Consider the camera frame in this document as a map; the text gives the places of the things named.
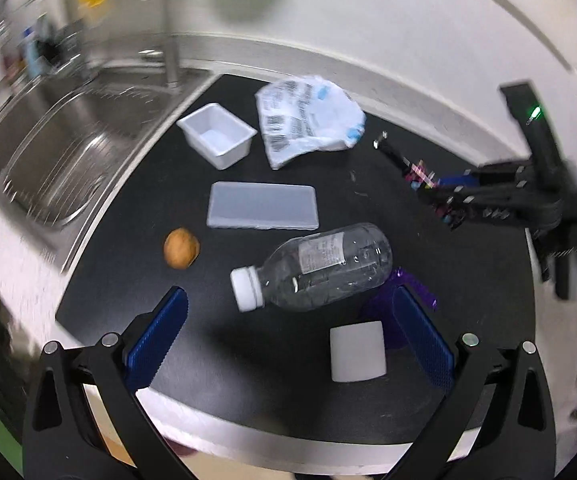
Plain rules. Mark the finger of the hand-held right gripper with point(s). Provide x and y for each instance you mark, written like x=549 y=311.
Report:
x=498 y=172
x=478 y=207

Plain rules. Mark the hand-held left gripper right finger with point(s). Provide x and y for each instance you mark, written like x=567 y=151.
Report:
x=423 y=340

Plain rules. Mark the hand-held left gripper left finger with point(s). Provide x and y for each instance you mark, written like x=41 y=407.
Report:
x=161 y=335

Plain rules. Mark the purple wrapper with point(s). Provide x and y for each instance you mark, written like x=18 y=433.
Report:
x=378 y=305

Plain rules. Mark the small white cup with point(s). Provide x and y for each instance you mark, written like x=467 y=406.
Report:
x=358 y=352

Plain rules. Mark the brown walnut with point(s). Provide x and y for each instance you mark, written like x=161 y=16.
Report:
x=182 y=248

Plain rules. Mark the dark colourful wrapper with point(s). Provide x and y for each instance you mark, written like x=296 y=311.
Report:
x=398 y=157

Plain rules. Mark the clear plastic bottle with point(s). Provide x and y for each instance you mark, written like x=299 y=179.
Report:
x=328 y=270

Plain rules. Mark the white plastic lid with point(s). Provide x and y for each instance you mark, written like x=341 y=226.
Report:
x=263 y=205

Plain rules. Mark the white plastic bag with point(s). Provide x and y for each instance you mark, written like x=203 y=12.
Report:
x=308 y=120

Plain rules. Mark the white plastic container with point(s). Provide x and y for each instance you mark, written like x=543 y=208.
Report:
x=216 y=135

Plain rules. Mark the black countertop mat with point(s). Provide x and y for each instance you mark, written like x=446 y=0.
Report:
x=143 y=200

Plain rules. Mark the stainless steel sink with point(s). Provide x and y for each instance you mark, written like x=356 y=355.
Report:
x=68 y=110

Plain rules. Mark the slim gooseneck filter tap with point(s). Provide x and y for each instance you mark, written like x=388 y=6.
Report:
x=172 y=67

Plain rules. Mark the dark cloth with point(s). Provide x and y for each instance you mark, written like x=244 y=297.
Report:
x=48 y=52

